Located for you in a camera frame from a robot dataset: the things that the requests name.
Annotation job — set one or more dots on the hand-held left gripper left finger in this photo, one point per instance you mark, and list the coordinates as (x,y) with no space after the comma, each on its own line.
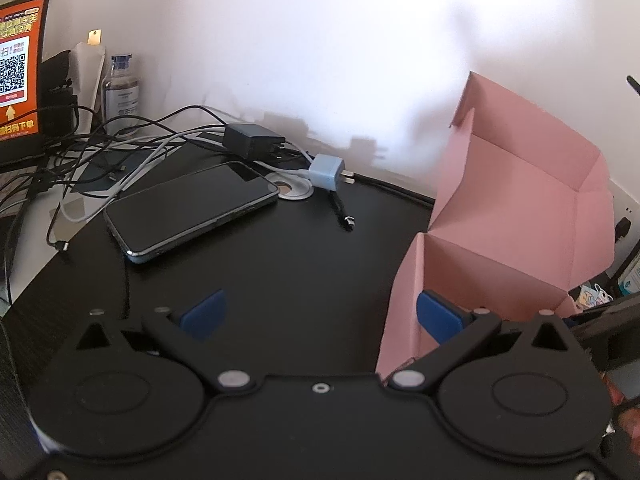
(202,317)

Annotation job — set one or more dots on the black wall plug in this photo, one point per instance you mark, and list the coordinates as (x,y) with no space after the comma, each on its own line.
(622,229)

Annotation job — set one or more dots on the black power adapter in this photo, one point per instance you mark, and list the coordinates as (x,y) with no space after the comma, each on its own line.
(250,140)

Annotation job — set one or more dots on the clear printed packet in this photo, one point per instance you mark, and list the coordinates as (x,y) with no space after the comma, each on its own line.
(595,296)

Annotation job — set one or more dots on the person's right hand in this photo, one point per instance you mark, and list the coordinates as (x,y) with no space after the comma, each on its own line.
(631,430)

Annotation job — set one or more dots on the black smartphone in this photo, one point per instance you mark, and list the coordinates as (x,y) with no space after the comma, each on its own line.
(190,210)

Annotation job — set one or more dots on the black pouch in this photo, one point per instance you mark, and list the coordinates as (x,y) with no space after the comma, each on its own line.
(57,90)

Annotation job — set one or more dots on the black desktop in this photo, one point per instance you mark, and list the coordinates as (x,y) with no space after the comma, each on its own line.
(300,270)

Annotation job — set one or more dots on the clear bottle with blue cap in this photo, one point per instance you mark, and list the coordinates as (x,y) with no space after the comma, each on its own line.
(121,97)

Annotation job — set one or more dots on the light blue charger plug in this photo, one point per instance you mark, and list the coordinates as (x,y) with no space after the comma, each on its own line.
(325,172)

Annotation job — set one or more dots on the grey paper card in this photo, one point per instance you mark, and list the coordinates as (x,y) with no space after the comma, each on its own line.
(72,217)

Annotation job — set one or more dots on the dark teal pad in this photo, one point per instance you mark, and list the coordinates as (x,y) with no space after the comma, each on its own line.
(107,172)

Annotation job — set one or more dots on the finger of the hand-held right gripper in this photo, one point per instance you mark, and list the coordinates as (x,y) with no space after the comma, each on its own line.
(607,317)

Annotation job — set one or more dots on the pink cardboard box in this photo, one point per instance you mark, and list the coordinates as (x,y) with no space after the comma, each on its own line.
(510,210)

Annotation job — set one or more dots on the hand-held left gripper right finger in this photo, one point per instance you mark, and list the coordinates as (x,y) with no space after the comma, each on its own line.
(440,317)

